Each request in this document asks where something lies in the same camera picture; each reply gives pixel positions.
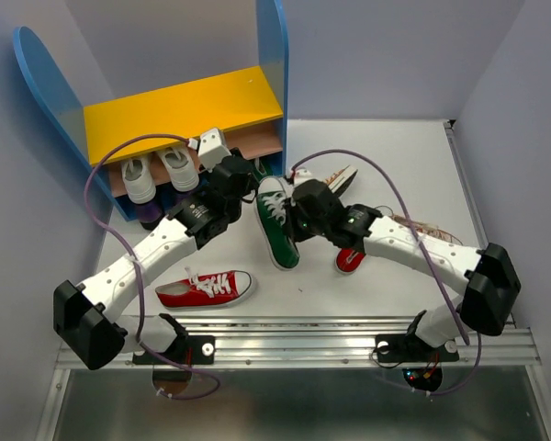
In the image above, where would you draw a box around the green sneaker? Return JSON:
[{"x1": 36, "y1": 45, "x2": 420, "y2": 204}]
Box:
[
  {"x1": 255, "y1": 176, "x2": 300, "y2": 270},
  {"x1": 253, "y1": 158, "x2": 273, "y2": 182}
]

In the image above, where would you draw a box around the red sneaker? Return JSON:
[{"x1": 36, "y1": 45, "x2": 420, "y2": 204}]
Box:
[
  {"x1": 334, "y1": 249, "x2": 365, "y2": 275},
  {"x1": 154, "y1": 267, "x2": 256, "y2": 310}
]

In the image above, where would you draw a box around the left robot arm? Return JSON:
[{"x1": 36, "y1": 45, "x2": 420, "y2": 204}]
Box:
[{"x1": 53, "y1": 155, "x2": 258, "y2": 370}]

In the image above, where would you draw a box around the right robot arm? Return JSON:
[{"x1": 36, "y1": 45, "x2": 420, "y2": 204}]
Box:
[{"x1": 290, "y1": 179, "x2": 521, "y2": 358}]

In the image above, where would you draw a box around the blue yellow shoe shelf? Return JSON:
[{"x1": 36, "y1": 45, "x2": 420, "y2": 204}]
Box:
[{"x1": 12, "y1": 0, "x2": 290, "y2": 224}]

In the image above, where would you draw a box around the orange sneaker on side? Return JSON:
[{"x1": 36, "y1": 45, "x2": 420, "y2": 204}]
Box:
[{"x1": 324, "y1": 165, "x2": 358, "y2": 196}]

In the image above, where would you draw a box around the white sneaker right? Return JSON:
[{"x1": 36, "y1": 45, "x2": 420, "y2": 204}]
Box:
[{"x1": 157, "y1": 146, "x2": 199, "y2": 193}]

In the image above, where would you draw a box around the white sneaker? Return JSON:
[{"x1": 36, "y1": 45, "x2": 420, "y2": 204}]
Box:
[
  {"x1": 120, "y1": 155, "x2": 156, "y2": 205},
  {"x1": 157, "y1": 146, "x2": 199, "y2": 193}
]

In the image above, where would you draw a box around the purple sneaker right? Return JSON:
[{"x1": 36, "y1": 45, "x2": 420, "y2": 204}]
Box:
[{"x1": 174, "y1": 188, "x2": 197, "y2": 204}]

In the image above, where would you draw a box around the purple sneaker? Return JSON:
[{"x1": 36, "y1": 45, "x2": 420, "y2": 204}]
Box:
[
  {"x1": 174, "y1": 188, "x2": 197, "y2": 204},
  {"x1": 134, "y1": 198, "x2": 164, "y2": 231}
]

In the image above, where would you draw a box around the purple sneaker left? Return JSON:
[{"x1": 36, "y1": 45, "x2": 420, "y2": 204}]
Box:
[{"x1": 134, "y1": 198, "x2": 164, "y2": 231}]

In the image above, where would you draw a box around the white sneaker left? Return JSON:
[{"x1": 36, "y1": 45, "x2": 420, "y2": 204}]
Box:
[{"x1": 120, "y1": 155, "x2": 156, "y2": 205}]

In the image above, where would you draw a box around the orange sneaker under gripper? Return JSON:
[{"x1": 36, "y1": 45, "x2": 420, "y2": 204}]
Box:
[{"x1": 390, "y1": 214, "x2": 463, "y2": 245}]

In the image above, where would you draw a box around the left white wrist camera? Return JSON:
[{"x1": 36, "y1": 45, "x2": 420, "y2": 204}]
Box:
[{"x1": 197, "y1": 128, "x2": 231, "y2": 171}]

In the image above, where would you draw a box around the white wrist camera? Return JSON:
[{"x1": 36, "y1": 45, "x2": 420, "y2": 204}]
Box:
[
  {"x1": 197, "y1": 128, "x2": 231, "y2": 171},
  {"x1": 287, "y1": 167, "x2": 314, "y2": 187}
]

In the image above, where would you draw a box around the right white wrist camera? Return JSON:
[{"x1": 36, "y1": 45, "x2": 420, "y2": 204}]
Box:
[{"x1": 287, "y1": 167, "x2": 314, "y2": 187}]

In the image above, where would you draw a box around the aluminium rail frame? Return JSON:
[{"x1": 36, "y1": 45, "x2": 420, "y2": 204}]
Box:
[{"x1": 35, "y1": 119, "x2": 551, "y2": 441}]

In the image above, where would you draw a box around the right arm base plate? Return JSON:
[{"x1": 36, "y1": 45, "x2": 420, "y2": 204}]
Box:
[{"x1": 373, "y1": 334, "x2": 459, "y2": 364}]

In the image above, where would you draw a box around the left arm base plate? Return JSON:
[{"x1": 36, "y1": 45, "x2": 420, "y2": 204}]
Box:
[{"x1": 162, "y1": 335, "x2": 216, "y2": 366}]

